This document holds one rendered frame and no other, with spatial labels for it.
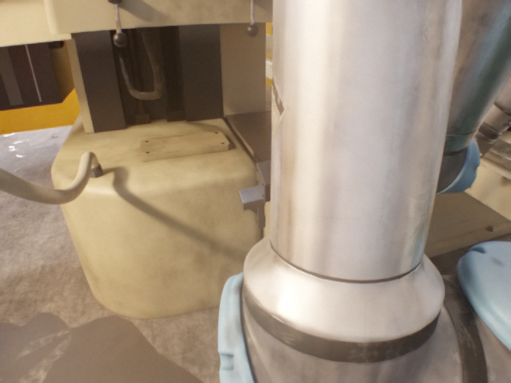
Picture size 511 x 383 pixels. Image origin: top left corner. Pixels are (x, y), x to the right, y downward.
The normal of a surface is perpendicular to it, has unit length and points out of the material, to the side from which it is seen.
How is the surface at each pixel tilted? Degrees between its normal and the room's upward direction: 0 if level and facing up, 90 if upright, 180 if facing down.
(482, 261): 8
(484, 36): 109
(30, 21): 90
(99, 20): 90
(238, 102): 90
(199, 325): 0
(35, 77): 90
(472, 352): 31
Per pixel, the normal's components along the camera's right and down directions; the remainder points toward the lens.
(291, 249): -0.77, 0.22
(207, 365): 0.00, -0.87
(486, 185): -0.95, 0.15
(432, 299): 0.49, -0.49
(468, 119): 0.03, 0.77
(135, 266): 0.06, 0.49
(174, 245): 0.30, 0.47
